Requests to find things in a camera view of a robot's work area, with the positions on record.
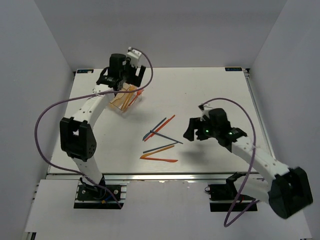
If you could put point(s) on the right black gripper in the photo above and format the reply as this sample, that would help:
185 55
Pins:
194 125

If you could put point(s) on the clear container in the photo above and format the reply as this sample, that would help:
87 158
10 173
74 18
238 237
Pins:
130 100

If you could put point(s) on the blue plastic knife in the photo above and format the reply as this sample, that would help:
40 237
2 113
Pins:
147 134

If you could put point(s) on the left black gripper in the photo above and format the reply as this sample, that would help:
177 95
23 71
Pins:
135 80

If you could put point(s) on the left blue corner sticker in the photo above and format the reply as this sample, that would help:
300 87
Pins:
85 71

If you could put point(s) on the red plastic fork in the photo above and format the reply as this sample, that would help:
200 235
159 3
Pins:
138 93

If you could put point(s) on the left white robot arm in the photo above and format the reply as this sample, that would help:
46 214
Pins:
77 139

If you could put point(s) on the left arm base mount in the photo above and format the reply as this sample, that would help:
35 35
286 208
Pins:
93 197

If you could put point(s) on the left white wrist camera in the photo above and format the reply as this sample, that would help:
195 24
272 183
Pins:
134 56

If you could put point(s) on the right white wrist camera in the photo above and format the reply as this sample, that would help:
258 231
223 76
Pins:
204 110

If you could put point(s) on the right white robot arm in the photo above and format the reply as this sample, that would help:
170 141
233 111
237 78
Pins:
286 190

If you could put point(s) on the blue corner sticker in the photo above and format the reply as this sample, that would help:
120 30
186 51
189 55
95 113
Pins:
85 71
233 69

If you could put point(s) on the red plastic knife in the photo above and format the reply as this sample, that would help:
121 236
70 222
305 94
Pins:
160 159

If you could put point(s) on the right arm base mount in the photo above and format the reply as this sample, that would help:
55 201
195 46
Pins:
221 195

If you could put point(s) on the orange plastic fork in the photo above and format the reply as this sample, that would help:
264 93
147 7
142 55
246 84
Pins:
126 102

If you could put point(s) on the aluminium table rail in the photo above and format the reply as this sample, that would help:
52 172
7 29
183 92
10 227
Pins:
153 177

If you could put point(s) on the right blue corner sticker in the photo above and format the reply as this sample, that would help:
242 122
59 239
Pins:
233 69

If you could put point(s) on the orange plastic knife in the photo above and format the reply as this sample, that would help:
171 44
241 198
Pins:
156 151

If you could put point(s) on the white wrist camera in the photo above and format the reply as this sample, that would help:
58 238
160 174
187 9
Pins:
204 110
134 56

